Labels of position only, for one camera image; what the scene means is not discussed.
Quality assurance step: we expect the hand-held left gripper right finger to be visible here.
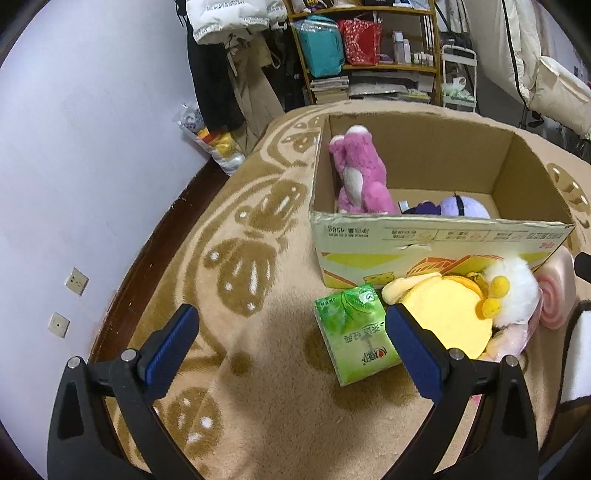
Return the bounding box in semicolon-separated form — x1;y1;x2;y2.
385;304;540;480

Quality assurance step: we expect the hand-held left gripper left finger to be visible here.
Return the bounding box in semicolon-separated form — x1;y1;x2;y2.
47;304;200;480

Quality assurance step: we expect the pink swirl plush roll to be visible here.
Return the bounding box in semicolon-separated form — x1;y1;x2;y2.
536;247;578;330

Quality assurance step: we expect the yellow plush toy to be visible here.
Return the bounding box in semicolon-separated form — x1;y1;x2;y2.
381;271;495;361

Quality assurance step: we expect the green tissue pack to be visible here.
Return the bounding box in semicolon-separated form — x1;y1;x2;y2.
314;284;403;387

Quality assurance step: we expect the white fluffy plush toy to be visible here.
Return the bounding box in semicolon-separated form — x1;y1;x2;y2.
480;256;541;326

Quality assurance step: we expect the cardboard box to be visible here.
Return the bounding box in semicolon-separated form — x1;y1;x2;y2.
308;113;577;291

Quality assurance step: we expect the white brown-trimmed cloth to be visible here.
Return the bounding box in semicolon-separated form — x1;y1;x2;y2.
556;300;591;416

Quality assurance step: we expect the beige patterned blanket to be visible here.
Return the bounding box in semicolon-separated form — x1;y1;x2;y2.
90;102;591;480

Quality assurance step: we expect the purple plush toy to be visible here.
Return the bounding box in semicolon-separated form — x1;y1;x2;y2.
402;195;492;219

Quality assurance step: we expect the pink plush bear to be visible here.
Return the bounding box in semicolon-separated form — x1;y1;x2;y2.
328;124;400;215

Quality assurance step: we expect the white padded recliner chair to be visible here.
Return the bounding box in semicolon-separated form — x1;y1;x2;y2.
489;0;591;139

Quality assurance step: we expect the clear plastic bag of toys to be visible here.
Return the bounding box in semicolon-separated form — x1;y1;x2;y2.
178;104;246;176

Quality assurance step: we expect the white utility cart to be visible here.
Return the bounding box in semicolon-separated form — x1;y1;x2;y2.
441;45;478;114

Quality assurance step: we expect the beige hanging coat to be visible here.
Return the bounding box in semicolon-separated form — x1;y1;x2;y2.
226;32;284;153

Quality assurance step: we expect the pile of papers and books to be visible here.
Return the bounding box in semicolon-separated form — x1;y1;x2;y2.
348;74;432;101

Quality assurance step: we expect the black hanging garment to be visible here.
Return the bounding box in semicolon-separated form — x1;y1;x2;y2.
187;32;245;132

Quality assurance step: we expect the stack of books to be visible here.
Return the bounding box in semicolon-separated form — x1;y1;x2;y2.
309;76;350;104

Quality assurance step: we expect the wooden shelf rack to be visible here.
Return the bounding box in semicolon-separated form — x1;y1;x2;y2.
283;0;441;107

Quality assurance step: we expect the group of cosmetic bottles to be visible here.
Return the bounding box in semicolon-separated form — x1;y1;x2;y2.
392;30;435;65

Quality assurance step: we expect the red patterned gift bag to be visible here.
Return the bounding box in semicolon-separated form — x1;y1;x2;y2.
337;18;383;65

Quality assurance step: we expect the teal storage bag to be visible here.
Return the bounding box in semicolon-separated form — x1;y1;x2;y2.
295;16;346;78

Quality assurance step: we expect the white puffer jacket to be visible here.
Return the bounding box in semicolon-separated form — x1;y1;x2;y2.
178;0;289;44

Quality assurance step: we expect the wall socket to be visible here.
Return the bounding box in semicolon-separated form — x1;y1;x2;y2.
49;312;71;339
65;268;89;296

